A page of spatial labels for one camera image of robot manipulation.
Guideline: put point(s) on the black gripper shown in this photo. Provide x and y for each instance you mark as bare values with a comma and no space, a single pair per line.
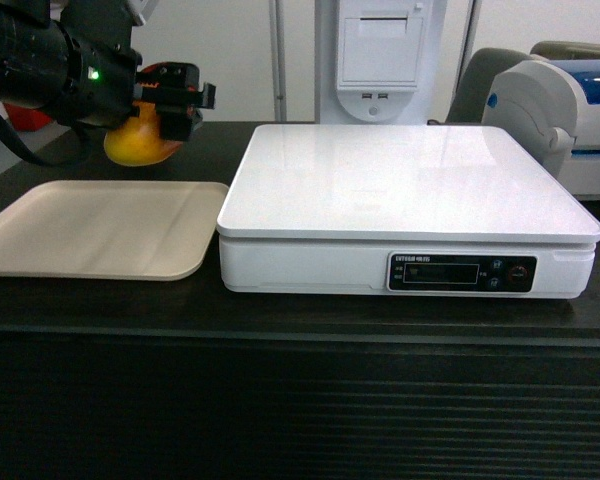
175,91

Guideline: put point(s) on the dark red yellow mango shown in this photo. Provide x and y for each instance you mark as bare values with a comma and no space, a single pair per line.
137,142

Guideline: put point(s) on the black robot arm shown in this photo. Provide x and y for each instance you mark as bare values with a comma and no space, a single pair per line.
81,70

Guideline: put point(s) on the white electronic checkout scale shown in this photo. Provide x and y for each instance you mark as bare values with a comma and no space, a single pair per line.
401,210

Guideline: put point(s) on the black checkout counter cabinet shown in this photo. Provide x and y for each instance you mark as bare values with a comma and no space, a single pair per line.
187,380

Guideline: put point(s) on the grey metal pole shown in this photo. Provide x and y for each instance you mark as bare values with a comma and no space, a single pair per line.
276,19

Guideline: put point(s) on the red fire extinguisher box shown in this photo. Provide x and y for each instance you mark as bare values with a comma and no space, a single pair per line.
26,120

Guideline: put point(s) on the beige plastic tray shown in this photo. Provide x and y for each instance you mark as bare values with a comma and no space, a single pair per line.
116,230

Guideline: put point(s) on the white receipt printer kiosk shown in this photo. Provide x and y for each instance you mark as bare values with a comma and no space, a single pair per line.
389,62

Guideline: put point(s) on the white blue label printer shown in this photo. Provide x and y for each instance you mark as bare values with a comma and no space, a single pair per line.
550,104

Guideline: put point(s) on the grey office chair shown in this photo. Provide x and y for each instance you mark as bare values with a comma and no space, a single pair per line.
468,104

